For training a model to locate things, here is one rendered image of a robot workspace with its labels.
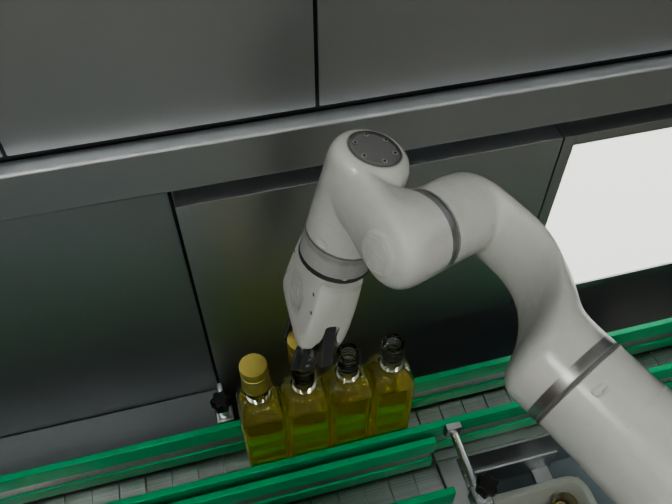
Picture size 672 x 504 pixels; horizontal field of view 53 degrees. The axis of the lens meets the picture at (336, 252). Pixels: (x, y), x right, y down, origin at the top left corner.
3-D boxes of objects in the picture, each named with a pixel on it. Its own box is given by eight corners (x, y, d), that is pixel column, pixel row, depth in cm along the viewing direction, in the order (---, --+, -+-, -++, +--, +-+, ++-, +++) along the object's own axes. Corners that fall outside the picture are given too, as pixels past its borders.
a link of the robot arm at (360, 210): (497, 215, 55) (421, 254, 50) (450, 296, 63) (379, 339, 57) (376, 112, 62) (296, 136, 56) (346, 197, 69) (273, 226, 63)
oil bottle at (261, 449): (285, 443, 102) (275, 369, 86) (292, 478, 99) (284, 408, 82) (248, 451, 101) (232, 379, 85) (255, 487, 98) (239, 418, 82)
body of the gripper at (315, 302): (291, 209, 68) (271, 280, 76) (313, 286, 62) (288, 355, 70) (360, 210, 71) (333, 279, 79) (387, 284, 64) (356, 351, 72)
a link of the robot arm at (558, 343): (519, 438, 51) (343, 253, 59) (603, 364, 58) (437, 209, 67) (577, 379, 45) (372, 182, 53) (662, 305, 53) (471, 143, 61)
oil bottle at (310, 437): (322, 434, 103) (320, 360, 87) (331, 469, 99) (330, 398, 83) (287, 443, 102) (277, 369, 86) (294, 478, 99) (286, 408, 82)
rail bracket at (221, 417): (238, 406, 107) (228, 362, 97) (246, 446, 102) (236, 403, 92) (213, 412, 106) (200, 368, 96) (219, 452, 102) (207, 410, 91)
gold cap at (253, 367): (255, 402, 80) (252, 383, 77) (235, 384, 82) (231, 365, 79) (276, 383, 82) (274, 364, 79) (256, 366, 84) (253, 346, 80)
